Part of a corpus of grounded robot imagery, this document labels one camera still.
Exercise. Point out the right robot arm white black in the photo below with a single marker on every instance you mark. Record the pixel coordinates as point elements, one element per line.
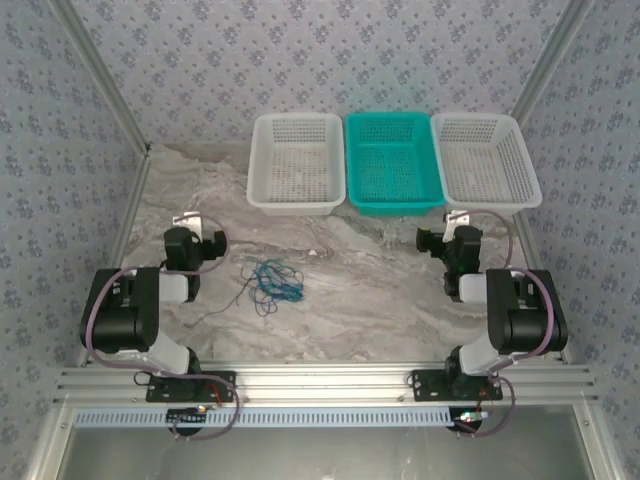
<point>525,315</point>

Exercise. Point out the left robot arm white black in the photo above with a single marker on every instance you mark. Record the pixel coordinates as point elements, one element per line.
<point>120,310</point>

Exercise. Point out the teal plastic basket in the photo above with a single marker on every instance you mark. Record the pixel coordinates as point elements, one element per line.
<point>395,165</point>

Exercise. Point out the white plastic basket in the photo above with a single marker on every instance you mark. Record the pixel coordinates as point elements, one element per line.
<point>487,165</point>
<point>295,165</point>

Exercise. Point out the small black controller board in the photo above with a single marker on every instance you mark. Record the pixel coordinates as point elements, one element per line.
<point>187,416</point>
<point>470,420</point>

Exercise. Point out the grey metal lower shelf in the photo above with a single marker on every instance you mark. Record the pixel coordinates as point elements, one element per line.
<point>325,455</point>

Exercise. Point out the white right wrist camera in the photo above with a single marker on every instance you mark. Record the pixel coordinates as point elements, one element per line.
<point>456,220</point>

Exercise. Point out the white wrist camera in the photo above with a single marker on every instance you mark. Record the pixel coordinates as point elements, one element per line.
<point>189,221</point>
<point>456,220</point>

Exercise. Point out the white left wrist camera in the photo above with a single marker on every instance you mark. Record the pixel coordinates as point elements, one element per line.
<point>189,221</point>

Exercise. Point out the aluminium side rail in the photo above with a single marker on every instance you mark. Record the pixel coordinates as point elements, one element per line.
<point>132,210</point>
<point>537,250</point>

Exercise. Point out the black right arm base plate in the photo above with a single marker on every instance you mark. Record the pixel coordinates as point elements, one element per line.
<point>430,387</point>

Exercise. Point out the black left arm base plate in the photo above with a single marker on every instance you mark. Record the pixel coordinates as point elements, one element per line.
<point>165,392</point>

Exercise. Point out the aluminium mounting rail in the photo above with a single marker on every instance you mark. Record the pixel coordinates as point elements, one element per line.
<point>325,382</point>

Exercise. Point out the aluminium frame post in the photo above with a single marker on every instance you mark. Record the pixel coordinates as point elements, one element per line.
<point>550,60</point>
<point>100,75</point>

